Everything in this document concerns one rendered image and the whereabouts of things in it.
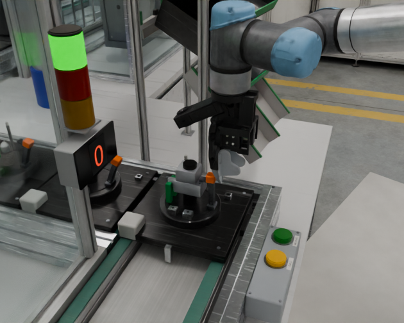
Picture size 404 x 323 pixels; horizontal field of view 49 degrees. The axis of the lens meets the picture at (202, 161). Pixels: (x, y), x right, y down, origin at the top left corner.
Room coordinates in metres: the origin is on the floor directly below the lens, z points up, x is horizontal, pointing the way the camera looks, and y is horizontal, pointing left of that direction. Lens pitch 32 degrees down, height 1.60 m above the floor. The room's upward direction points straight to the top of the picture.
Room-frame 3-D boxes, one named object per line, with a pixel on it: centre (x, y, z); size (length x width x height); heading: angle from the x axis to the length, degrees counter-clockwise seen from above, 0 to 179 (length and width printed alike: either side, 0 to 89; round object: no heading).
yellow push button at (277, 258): (0.64, -0.15, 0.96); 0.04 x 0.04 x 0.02
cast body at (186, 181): (0.80, 0.04, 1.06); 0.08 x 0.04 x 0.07; 71
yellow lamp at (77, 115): (0.65, 0.20, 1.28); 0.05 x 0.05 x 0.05
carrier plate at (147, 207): (0.79, 0.03, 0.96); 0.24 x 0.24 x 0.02; 70
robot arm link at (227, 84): (0.77, -0.05, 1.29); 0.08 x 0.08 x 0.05
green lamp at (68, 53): (0.65, 0.20, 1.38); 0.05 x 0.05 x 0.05
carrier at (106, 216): (0.88, 0.27, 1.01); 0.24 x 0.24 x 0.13; 70
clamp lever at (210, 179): (0.78, -0.01, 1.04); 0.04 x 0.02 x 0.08; 70
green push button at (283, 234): (0.71, -0.17, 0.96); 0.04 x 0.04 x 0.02
